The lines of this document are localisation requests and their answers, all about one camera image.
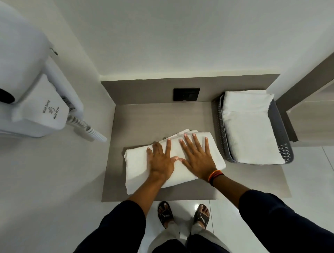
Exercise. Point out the person's right hand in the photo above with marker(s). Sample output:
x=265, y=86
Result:
x=201, y=163

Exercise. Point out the person's left hand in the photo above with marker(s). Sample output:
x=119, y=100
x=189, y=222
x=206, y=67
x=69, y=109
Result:
x=160, y=164

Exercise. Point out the person's right little finger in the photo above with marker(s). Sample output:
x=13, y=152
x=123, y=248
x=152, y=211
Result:
x=207, y=147

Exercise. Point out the person's left little finger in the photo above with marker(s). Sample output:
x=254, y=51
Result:
x=149, y=155

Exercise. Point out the person's left thumb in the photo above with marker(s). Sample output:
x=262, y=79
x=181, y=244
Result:
x=174, y=159

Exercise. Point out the person's left middle finger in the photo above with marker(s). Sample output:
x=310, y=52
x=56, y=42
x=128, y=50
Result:
x=160, y=150

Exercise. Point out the person's right middle finger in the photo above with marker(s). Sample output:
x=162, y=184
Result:
x=190, y=144

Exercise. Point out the person's right thumb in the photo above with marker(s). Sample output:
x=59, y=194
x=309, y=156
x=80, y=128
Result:
x=184, y=162

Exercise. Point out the white towel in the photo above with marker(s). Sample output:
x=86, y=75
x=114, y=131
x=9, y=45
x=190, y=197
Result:
x=249, y=127
x=138, y=166

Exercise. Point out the person's left forearm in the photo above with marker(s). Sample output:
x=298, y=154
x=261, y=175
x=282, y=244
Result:
x=147, y=191

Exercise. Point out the person's right forearm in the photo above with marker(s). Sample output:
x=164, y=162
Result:
x=229, y=187

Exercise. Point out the orange and red wrist band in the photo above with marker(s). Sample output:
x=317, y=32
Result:
x=214, y=175

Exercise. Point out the black sandal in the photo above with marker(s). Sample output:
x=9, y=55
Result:
x=165, y=215
x=202, y=216

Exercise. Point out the beige trousers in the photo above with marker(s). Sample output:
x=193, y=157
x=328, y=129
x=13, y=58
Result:
x=167, y=234

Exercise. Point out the grey perforated plastic basket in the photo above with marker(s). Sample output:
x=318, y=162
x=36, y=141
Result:
x=280, y=130

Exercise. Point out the dark long-sleeved shirt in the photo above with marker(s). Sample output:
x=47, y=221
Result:
x=276, y=221

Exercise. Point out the brown wooden side panel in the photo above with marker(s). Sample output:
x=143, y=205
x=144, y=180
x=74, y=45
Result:
x=300, y=90

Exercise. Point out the black wall socket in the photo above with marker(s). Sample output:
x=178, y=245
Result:
x=186, y=94

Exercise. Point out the white wall-mounted hair dryer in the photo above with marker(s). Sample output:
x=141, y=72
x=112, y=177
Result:
x=28, y=86

